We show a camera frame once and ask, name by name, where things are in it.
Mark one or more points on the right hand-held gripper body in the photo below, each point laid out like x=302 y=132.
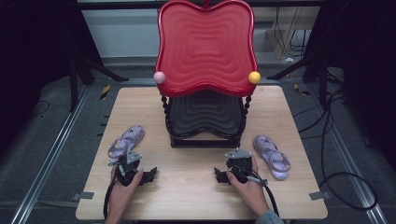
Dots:
x=239 y=163

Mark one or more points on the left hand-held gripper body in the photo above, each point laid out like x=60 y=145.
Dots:
x=129 y=168

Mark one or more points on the lilac sandal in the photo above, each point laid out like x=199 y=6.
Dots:
x=129 y=140
x=271 y=155

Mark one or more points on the red and black shoe rack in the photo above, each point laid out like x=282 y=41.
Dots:
x=205 y=49

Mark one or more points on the person's right hand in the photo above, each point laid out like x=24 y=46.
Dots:
x=250 y=194

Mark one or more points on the person's left hand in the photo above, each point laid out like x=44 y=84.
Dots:
x=120 y=197

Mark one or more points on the grey tape piece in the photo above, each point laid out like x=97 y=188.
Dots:
x=319 y=195
x=83 y=195

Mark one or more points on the yellow black tape strip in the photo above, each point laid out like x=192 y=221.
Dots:
x=105 y=92
x=301 y=90

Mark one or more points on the yellow ball knob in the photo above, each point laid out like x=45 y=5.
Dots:
x=254 y=77

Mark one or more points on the pink ball knob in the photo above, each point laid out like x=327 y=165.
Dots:
x=159 y=77

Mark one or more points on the black metal stand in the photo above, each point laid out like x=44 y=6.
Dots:
x=74 y=84
x=314 y=68

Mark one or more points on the metal floor rail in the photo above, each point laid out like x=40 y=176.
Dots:
x=351 y=155
x=46 y=161

